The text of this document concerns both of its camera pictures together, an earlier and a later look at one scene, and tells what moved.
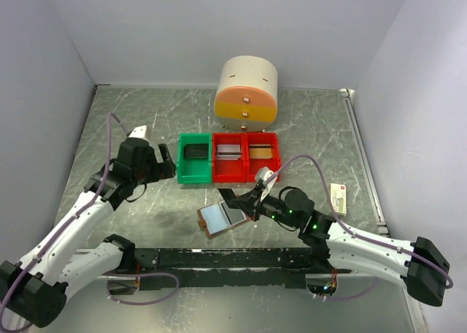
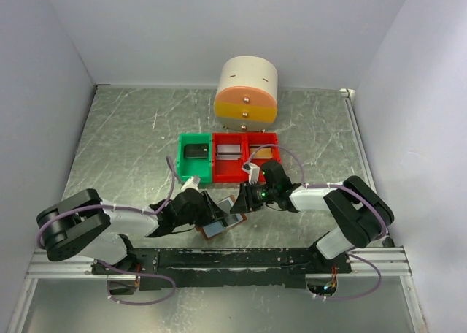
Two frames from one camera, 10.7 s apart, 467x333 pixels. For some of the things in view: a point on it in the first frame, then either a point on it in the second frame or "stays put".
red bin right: x=254 y=163 stays put
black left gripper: x=163 y=170 -> x=211 y=212
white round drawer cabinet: x=246 y=96 stays put
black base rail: x=174 y=268 stays put
